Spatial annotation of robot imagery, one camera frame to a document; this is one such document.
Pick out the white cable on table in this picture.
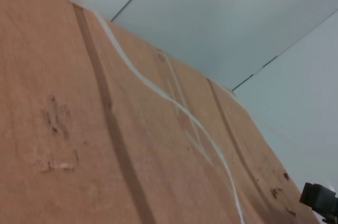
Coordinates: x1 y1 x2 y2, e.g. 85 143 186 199
70 0 246 224

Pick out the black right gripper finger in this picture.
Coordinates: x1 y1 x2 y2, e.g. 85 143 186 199
299 182 338 222

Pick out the brown cardboard box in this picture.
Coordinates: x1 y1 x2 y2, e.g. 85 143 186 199
0 0 322 224

